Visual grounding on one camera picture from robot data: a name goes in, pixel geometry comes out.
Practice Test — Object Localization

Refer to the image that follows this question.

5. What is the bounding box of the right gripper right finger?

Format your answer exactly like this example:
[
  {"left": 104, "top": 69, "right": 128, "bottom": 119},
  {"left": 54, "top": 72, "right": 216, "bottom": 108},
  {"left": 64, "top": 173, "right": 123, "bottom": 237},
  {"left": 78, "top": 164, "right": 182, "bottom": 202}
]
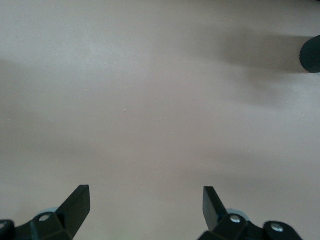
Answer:
[{"left": 199, "top": 186, "right": 303, "bottom": 240}]

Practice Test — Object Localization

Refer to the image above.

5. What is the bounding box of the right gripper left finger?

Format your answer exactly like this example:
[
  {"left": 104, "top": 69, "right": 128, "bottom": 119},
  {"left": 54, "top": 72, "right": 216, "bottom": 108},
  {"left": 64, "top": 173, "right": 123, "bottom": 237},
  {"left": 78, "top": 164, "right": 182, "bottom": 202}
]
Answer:
[{"left": 0, "top": 184, "right": 91, "bottom": 240}]

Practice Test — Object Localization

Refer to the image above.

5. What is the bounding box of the black ribbed cylinder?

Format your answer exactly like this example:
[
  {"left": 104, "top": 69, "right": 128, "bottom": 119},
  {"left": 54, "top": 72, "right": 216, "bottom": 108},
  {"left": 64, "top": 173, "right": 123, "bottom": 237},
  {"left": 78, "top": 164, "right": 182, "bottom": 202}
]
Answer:
[{"left": 299, "top": 34, "right": 320, "bottom": 74}]

